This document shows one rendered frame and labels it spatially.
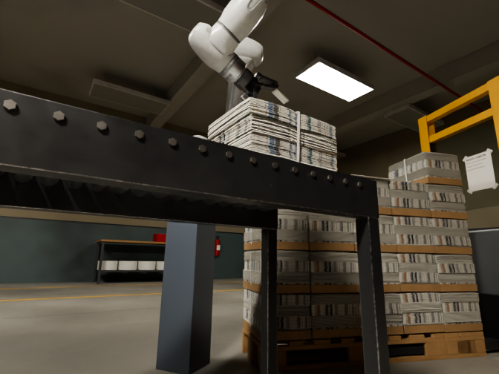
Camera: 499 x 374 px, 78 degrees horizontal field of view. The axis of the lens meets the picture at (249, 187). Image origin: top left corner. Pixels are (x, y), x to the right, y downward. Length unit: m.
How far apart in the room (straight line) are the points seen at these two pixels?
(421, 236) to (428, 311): 0.44
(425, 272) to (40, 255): 7.15
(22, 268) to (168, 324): 6.33
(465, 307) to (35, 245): 7.36
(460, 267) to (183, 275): 1.74
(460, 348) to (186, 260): 1.71
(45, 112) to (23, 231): 7.35
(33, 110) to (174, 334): 1.38
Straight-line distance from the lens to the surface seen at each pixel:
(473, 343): 2.50
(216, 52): 1.13
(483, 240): 2.97
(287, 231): 1.76
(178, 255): 1.74
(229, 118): 1.04
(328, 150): 1.13
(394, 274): 2.10
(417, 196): 2.30
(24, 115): 0.61
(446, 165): 2.54
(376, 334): 1.01
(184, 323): 1.73
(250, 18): 1.14
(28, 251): 7.92
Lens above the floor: 0.55
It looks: 13 degrees up
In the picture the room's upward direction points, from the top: 1 degrees clockwise
